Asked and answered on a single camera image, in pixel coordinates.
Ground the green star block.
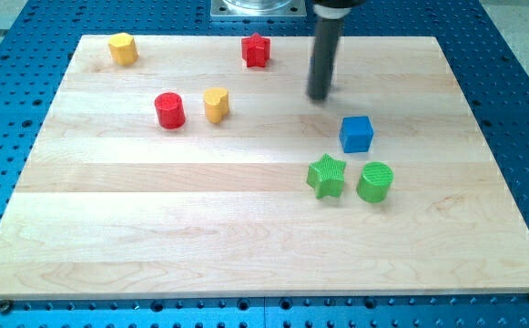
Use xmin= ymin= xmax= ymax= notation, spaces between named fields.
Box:
xmin=306 ymin=153 xmax=346 ymax=199

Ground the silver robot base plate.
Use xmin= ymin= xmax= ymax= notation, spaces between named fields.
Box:
xmin=210 ymin=0 xmax=307 ymax=18

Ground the wooden board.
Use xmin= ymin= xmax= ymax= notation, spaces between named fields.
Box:
xmin=0 ymin=35 xmax=529 ymax=300

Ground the red star block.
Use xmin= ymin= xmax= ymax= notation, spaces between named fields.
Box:
xmin=241 ymin=33 xmax=271 ymax=67

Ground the yellow heart block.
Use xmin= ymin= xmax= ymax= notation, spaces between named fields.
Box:
xmin=203 ymin=87 xmax=229 ymax=124

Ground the green cylinder block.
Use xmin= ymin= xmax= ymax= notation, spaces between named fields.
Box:
xmin=356 ymin=161 xmax=394 ymax=203

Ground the yellow hexagon block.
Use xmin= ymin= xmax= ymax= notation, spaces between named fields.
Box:
xmin=108 ymin=32 xmax=138 ymax=66

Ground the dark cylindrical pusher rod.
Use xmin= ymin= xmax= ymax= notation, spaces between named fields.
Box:
xmin=307 ymin=16 xmax=344 ymax=101

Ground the red cylinder block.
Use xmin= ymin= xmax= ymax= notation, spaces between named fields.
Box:
xmin=154 ymin=92 xmax=186 ymax=129

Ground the black robot arm end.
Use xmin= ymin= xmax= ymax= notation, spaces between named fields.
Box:
xmin=313 ymin=0 xmax=366 ymax=20

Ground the blue cube block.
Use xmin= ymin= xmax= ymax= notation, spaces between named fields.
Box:
xmin=339 ymin=116 xmax=374 ymax=153

